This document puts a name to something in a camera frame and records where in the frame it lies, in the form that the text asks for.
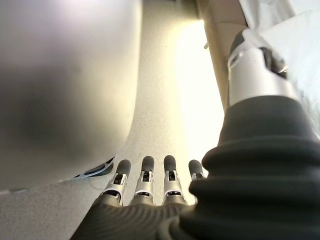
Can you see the right silver robot leg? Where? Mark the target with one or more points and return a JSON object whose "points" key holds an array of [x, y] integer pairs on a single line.
{"points": [[62, 87]]}

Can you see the brown bed base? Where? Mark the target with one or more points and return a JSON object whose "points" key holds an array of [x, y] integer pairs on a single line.
{"points": [[217, 40]]}

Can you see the right robot hand black silver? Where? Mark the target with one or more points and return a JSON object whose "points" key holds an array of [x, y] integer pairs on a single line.
{"points": [[250, 187]]}

